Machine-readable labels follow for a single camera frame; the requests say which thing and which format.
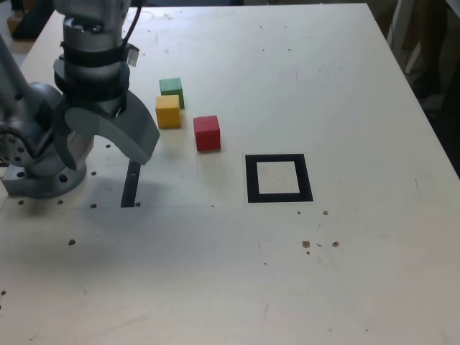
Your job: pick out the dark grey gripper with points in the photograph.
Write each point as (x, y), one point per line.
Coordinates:
(108, 106)

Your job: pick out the yellow cube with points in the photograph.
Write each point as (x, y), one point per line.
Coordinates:
(168, 115)

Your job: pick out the green cube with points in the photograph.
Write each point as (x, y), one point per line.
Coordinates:
(171, 85)

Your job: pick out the red cube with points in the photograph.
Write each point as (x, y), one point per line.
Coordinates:
(207, 136)

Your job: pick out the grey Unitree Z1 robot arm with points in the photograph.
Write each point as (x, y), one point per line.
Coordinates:
(39, 179)

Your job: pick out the black tape square outline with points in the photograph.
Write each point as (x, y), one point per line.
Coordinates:
(251, 179)

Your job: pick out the black tape strip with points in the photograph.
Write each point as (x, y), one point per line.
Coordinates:
(129, 190)

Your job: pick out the dark background furniture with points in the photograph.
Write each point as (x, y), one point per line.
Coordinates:
(431, 72)

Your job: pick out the small grey camera box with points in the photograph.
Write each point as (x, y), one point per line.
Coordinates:
(133, 55)

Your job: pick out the white background frame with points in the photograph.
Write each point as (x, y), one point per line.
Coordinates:
(395, 21)

